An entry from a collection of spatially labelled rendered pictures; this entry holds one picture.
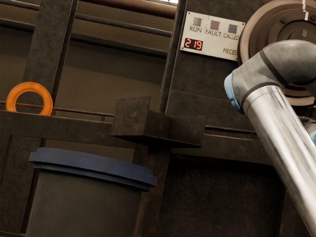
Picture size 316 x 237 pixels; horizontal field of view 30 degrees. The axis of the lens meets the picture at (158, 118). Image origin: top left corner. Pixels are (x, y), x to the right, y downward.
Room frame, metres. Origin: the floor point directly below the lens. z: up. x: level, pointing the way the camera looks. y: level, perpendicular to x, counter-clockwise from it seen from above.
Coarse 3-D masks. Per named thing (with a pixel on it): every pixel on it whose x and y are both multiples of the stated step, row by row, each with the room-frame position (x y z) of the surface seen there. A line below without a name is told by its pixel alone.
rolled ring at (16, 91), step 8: (16, 88) 2.34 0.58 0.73; (24, 88) 2.34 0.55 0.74; (32, 88) 2.34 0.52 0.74; (40, 88) 2.35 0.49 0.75; (8, 96) 2.34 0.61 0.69; (16, 96) 2.35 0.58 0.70; (48, 96) 2.35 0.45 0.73; (8, 104) 2.34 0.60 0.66; (48, 104) 2.35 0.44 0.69; (40, 112) 2.35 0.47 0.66; (48, 112) 2.35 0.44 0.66
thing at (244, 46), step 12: (276, 0) 2.34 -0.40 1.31; (288, 0) 2.34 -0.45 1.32; (300, 0) 2.34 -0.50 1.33; (312, 0) 2.35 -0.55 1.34; (264, 12) 2.34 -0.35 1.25; (252, 24) 2.34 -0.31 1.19; (240, 48) 2.34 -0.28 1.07; (240, 60) 2.40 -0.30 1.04; (288, 96) 2.34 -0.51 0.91; (312, 96) 2.35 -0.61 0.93
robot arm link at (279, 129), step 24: (240, 72) 1.52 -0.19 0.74; (264, 72) 1.48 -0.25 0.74; (240, 96) 1.51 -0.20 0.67; (264, 96) 1.45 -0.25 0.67; (264, 120) 1.43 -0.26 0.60; (288, 120) 1.40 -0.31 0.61; (264, 144) 1.44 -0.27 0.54; (288, 144) 1.37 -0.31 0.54; (312, 144) 1.38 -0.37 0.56; (288, 168) 1.35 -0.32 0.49; (312, 168) 1.32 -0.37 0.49; (288, 192) 1.37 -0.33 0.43; (312, 192) 1.30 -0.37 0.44; (312, 216) 1.29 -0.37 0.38
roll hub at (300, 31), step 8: (288, 16) 2.26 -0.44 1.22; (296, 16) 2.26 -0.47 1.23; (304, 16) 2.26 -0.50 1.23; (280, 24) 2.26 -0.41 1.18; (288, 24) 2.27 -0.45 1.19; (296, 24) 2.27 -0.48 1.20; (304, 24) 2.27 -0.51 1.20; (312, 24) 2.27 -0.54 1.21; (272, 32) 2.26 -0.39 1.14; (280, 32) 2.27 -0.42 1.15; (288, 32) 2.27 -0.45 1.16; (296, 32) 2.25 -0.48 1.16; (304, 32) 2.25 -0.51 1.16; (312, 32) 2.27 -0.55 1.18; (272, 40) 2.26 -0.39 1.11; (280, 40) 2.27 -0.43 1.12; (304, 40) 2.25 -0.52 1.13; (312, 40) 2.25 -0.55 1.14
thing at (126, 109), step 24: (144, 96) 1.96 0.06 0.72; (120, 120) 2.06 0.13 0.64; (144, 120) 1.94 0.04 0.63; (168, 120) 2.24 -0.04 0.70; (192, 120) 2.15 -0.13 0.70; (144, 144) 2.19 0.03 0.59; (168, 144) 2.09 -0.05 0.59; (192, 144) 2.06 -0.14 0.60; (144, 192) 2.09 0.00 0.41; (144, 216) 2.07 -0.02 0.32
